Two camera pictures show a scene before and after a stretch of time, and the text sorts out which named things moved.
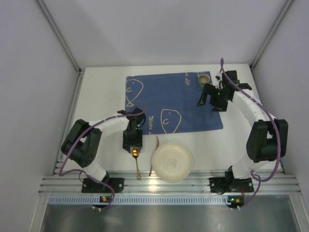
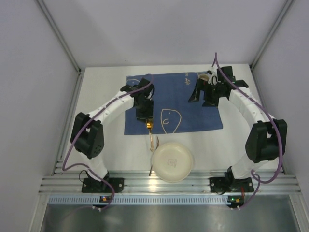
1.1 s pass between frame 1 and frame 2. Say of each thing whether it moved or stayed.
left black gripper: moved
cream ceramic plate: stayed
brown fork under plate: stayed
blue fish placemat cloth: stayed
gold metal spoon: moved
